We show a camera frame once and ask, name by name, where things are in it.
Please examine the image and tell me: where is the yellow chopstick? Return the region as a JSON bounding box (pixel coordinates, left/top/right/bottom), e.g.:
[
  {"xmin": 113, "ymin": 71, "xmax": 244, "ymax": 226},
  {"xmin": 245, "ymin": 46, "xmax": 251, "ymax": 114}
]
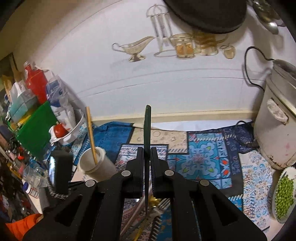
[{"xmin": 85, "ymin": 106, "xmax": 98, "ymax": 165}]

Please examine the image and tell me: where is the dark green chopstick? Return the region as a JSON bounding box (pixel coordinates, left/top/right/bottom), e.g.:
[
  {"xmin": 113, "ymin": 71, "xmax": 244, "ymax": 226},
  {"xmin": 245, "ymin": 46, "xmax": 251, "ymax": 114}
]
[{"xmin": 144, "ymin": 105, "xmax": 151, "ymax": 215}]

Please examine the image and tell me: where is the white chopstick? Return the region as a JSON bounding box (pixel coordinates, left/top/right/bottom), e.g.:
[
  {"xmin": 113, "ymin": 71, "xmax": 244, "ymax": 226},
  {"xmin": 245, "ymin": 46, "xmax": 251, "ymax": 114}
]
[{"xmin": 120, "ymin": 197, "xmax": 145, "ymax": 238}]

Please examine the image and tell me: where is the white ceramic utensil cup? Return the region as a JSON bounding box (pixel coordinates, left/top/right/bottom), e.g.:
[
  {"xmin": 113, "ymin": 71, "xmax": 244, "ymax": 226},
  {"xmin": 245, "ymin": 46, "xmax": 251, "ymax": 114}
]
[{"xmin": 78, "ymin": 147, "xmax": 116, "ymax": 182}]

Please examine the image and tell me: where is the patterned patchwork table mat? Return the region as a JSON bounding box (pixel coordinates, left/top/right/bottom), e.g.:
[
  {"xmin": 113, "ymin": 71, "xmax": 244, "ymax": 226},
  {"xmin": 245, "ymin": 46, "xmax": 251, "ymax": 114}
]
[{"xmin": 71, "ymin": 121, "xmax": 273, "ymax": 232}]

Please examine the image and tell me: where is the clear plastic bottle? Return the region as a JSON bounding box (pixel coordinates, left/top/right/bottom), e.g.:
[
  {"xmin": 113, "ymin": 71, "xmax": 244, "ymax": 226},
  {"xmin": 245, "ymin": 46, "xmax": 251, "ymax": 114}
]
[{"xmin": 23, "ymin": 166, "xmax": 47, "ymax": 189}]

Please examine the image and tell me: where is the white bowl with red lid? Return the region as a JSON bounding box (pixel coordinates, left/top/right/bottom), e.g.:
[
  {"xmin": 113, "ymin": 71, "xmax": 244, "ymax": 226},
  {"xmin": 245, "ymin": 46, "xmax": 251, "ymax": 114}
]
[{"xmin": 49, "ymin": 109, "xmax": 86, "ymax": 146}]

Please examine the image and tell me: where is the plate of green peas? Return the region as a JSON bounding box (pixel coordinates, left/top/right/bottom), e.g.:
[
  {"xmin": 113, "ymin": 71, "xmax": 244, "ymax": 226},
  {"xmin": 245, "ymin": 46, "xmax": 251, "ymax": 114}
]
[{"xmin": 272, "ymin": 167, "xmax": 295, "ymax": 224}]

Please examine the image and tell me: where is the blue white plastic bag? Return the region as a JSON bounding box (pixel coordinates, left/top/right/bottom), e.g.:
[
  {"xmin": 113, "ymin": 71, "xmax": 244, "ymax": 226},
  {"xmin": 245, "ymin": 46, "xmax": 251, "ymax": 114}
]
[{"xmin": 46, "ymin": 76, "xmax": 76, "ymax": 132}]

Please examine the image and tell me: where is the white rice cooker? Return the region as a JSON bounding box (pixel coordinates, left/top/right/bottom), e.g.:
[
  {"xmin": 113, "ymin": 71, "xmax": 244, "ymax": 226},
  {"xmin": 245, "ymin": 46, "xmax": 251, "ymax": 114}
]
[{"xmin": 254, "ymin": 60, "xmax": 296, "ymax": 170}]

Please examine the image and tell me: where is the teal tissue box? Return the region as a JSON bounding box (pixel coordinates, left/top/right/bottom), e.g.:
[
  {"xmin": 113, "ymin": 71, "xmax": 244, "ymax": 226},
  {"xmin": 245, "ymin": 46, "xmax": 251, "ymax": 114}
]
[{"xmin": 8, "ymin": 80, "xmax": 38, "ymax": 123}]

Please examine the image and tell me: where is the red carton box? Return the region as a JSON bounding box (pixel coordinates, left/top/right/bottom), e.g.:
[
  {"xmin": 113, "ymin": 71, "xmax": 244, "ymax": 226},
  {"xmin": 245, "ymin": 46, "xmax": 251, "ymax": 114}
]
[{"xmin": 23, "ymin": 61, "xmax": 48, "ymax": 104}]

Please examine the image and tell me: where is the black pan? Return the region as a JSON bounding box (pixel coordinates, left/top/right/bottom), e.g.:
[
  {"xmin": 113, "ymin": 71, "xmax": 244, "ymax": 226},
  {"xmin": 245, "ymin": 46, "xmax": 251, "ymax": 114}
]
[{"xmin": 164, "ymin": 0, "xmax": 247, "ymax": 34}]

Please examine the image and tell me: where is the hanging silver ladle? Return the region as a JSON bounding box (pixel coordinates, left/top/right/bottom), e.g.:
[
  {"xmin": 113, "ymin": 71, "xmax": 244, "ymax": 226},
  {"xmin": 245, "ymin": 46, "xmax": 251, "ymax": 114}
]
[{"xmin": 250, "ymin": 0, "xmax": 285, "ymax": 35}]

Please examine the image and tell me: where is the black power cable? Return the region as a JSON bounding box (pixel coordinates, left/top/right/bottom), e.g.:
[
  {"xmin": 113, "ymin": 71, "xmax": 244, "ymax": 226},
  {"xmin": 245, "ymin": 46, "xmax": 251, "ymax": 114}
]
[{"xmin": 235, "ymin": 46, "xmax": 276, "ymax": 149}]

